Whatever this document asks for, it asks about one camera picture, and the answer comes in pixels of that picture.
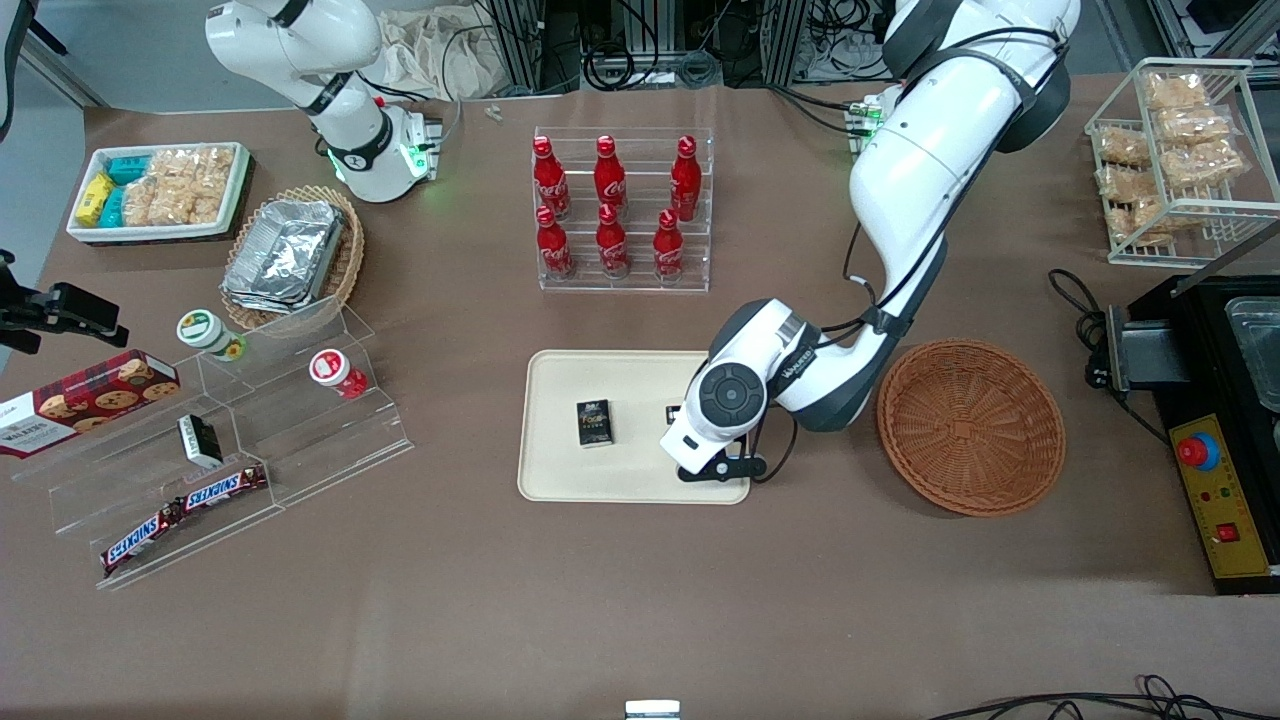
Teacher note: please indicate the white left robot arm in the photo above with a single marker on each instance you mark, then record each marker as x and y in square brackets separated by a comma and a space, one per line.
[920, 170]

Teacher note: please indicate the clear acrylic stepped shelf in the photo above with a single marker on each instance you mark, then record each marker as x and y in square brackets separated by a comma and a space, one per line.
[300, 440]

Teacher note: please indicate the white power strip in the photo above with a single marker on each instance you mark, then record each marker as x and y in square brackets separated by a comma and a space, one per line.
[850, 55]

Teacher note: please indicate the oval light wicker basket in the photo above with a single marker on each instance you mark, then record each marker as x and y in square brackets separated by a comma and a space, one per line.
[350, 260]

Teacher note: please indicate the red tartan cookie box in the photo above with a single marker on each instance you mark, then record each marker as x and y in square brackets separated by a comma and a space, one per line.
[90, 400]

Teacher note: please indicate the yellow snack packet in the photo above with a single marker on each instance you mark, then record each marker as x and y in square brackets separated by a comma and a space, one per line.
[94, 198]

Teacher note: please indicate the snickers chocolate bar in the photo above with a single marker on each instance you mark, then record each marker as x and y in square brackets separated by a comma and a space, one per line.
[140, 538]
[222, 488]

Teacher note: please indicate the teal snack packet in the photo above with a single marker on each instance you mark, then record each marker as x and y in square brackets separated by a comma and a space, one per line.
[112, 208]
[128, 169]

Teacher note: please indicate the beige cloth bag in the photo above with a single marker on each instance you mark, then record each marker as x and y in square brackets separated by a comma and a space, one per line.
[430, 55]

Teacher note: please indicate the white object at edge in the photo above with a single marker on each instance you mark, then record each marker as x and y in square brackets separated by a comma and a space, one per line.
[652, 710]

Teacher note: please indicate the red emergency stop button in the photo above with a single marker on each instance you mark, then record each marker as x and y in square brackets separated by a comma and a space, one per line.
[1197, 452]

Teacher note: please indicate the red lid yogurt cup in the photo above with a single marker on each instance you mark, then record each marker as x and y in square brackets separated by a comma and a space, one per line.
[333, 370]

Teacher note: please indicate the clear bag of crackers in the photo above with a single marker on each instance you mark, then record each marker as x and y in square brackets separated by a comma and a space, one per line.
[160, 190]
[212, 185]

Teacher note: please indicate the black appliance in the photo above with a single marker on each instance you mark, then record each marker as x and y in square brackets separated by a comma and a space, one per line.
[1200, 320]

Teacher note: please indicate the small black white box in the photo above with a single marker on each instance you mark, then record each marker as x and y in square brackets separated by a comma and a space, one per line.
[200, 440]

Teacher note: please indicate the yellow black control box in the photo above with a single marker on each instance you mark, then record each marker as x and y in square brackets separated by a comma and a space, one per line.
[1225, 510]

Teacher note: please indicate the clear acrylic bottle rack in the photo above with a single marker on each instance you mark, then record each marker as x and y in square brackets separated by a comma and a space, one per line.
[640, 275]

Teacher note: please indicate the red cola bottle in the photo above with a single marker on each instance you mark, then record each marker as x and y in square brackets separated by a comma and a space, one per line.
[609, 180]
[553, 250]
[686, 180]
[668, 250]
[546, 180]
[612, 248]

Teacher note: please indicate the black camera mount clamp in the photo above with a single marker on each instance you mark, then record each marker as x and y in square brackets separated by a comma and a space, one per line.
[70, 310]

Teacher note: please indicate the round brown wicker basket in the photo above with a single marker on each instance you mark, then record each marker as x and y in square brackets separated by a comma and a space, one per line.
[970, 430]

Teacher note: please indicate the green lid yogurt cup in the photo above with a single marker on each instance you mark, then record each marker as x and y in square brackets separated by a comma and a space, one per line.
[205, 332]

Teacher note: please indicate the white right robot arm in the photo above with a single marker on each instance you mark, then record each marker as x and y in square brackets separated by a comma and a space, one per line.
[290, 40]

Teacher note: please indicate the white rectangular snack bin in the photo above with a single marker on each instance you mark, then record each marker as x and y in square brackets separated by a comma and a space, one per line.
[150, 232]

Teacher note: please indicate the small black carton gold print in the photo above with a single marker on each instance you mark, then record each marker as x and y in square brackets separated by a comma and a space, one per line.
[594, 423]

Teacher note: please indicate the aluminium foil container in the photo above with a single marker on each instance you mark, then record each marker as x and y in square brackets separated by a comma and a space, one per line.
[285, 255]

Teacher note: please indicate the bagged fried snack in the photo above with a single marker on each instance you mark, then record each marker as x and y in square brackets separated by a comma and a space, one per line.
[1205, 164]
[1172, 91]
[1135, 222]
[1122, 183]
[1192, 126]
[1122, 146]

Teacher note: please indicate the beige plastic tray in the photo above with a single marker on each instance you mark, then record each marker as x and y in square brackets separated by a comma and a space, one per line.
[560, 470]

